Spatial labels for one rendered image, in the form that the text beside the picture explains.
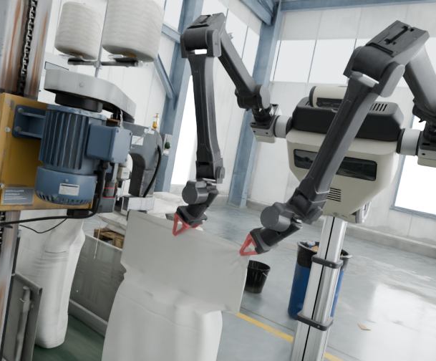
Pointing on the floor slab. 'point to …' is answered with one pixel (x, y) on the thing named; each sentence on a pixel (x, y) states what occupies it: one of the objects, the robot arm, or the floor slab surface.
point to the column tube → (16, 37)
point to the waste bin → (303, 254)
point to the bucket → (256, 276)
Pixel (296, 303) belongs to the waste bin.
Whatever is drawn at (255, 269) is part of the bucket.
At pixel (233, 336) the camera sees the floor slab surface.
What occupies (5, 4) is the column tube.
